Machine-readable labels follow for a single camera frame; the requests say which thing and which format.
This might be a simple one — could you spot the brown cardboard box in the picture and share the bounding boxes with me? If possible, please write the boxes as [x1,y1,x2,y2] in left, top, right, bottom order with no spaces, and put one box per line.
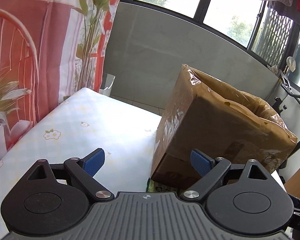
[151,64,298,190]

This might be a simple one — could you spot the green snack packet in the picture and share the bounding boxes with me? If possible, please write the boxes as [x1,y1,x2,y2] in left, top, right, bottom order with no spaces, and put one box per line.
[146,178,183,194]

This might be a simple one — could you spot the white trash bin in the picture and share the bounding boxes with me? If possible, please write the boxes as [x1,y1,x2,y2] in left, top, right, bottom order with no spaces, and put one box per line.
[99,73,115,97]

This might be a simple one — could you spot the black exercise bike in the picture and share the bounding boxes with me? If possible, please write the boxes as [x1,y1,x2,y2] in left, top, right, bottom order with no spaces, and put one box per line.
[267,56,300,181]

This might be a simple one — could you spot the pink floral curtain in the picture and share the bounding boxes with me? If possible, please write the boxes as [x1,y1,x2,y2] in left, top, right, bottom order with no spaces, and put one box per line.
[0,0,120,161]

